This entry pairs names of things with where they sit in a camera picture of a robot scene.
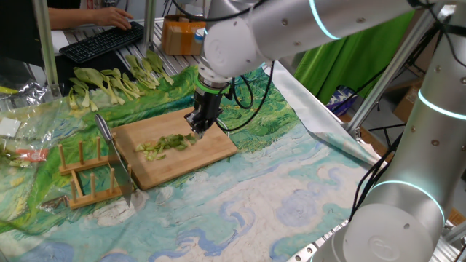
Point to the painted landscape tablecloth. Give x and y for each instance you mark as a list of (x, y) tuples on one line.
[(255, 189)]

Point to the bare person hand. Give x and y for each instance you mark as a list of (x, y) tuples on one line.
[(113, 16)]

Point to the bare person forearm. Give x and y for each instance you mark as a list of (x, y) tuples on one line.
[(71, 18)]

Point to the cardboard box orange tape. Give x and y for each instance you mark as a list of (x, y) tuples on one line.
[(180, 36)]

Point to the red printed label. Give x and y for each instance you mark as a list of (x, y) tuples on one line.
[(32, 155)]

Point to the black computer keyboard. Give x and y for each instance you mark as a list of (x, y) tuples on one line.
[(102, 41)]

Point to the aluminium frame post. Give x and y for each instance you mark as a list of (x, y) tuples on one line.
[(45, 43), (455, 233), (382, 83), (149, 22)]

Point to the steel cleaver knife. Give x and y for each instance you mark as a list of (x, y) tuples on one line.
[(118, 171)]

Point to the black tripod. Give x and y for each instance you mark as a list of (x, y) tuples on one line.
[(389, 126)]

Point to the dark green vegetable bunch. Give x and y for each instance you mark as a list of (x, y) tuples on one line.
[(7, 156)]

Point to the small bag of screws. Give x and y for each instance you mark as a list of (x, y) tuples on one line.
[(54, 203)]

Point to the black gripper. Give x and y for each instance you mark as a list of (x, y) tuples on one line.
[(209, 105)]

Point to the blue patterned bag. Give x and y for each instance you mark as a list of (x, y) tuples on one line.
[(340, 100)]

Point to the open brown cardboard box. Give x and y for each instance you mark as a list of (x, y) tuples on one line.
[(406, 103)]

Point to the pile of bok choy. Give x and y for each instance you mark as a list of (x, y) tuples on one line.
[(63, 72)]

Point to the black monitor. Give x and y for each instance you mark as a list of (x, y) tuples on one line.
[(18, 32)]

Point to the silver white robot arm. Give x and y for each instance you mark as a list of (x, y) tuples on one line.
[(273, 29)]

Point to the green fabric curtain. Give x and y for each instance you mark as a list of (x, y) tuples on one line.
[(346, 58)]

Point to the bamboo cutting board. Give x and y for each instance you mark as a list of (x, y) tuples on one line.
[(196, 160)]

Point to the clear plastic bag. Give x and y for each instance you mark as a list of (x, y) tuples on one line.
[(32, 120)]

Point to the white paper label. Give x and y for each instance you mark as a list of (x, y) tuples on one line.
[(9, 127)]

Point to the wooden peg rack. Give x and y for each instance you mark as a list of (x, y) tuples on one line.
[(85, 165)]

